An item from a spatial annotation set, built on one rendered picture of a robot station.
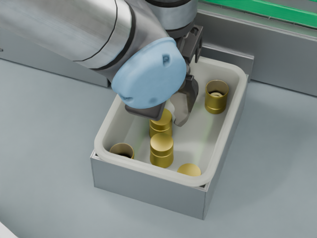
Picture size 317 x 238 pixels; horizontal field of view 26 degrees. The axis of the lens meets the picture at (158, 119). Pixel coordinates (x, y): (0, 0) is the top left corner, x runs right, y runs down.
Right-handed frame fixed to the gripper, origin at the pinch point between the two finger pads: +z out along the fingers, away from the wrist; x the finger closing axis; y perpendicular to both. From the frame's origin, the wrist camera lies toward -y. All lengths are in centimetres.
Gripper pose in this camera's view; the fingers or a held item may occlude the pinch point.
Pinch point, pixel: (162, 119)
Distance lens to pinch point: 102.2
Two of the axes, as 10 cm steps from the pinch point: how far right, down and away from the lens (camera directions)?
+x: -9.4, -2.6, 2.1
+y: 3.3, -7.5, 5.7
